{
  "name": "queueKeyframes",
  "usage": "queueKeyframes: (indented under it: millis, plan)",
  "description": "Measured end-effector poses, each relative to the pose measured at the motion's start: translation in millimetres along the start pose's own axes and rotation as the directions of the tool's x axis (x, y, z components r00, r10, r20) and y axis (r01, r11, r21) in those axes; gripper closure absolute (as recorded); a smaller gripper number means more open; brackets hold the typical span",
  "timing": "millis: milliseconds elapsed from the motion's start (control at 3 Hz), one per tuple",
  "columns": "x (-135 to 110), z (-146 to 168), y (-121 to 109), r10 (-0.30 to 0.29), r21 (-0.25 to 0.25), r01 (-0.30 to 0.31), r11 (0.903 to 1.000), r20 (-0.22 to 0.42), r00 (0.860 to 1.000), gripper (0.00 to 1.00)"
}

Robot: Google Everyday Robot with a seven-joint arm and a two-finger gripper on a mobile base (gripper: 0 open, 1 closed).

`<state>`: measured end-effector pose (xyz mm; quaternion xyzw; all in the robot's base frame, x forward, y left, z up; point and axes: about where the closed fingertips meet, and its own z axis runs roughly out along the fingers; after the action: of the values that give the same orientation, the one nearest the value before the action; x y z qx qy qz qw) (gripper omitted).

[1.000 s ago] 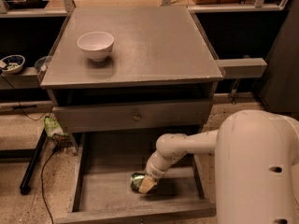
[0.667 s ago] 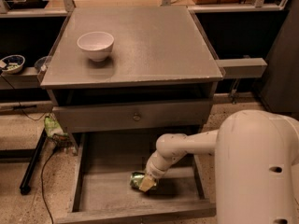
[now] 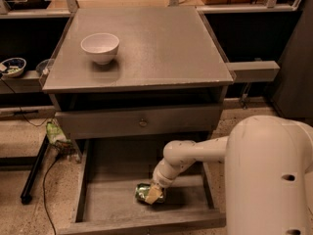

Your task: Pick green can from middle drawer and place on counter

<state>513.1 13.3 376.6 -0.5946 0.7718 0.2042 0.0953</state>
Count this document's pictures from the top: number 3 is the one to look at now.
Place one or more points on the round metal drawer knob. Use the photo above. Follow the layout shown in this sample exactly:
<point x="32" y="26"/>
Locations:
<point x="143" y="122"/>

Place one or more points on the green soda can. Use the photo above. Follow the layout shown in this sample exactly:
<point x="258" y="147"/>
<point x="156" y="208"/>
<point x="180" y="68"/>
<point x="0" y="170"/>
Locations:
<point x="142" y="190"/>

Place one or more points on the grey left low shelf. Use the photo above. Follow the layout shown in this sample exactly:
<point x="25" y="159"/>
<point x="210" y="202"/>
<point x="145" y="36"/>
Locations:
<point x="28" y="82"/>

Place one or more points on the closed grey top drawer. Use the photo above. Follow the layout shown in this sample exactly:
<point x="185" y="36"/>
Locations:
<point x="125" y="122"/>

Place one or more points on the green snack bag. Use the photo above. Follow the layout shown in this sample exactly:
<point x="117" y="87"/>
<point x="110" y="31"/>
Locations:
<point x="56" y="136"/>

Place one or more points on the black metal leg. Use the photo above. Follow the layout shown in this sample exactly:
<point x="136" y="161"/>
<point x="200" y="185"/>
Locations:
<point x="25" y="195"/>

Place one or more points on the blue patterned small bowl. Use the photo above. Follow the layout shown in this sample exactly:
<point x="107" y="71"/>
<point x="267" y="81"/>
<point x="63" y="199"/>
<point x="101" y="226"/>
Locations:
<point x="12" y="67"/>

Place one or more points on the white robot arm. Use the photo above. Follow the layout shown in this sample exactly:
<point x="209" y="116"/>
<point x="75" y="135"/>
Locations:
<point x="265" y="160"/>

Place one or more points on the grey wooden drawer cabinet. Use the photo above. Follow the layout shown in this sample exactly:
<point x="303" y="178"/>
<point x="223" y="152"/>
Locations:
<point x="166" y="58"/>

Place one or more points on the grey side shelf beam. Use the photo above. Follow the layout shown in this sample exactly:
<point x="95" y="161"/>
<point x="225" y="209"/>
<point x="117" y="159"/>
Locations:
<point x="256" y="71"/>

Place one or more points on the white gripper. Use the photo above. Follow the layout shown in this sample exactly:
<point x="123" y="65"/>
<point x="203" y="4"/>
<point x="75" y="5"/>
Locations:
<point x="160" y="181"/>

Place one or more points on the white ceramic bowl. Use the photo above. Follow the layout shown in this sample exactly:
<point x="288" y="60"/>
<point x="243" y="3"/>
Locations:
<point x="100" y="48"/>

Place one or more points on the clear plastic cup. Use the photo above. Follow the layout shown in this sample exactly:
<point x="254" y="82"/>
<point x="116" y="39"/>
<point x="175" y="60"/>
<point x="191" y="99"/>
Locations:
<point x="43" y="68"/>

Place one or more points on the open grey middle drawer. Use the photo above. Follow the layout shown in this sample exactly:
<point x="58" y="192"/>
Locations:
<point x="106" y="205"/>

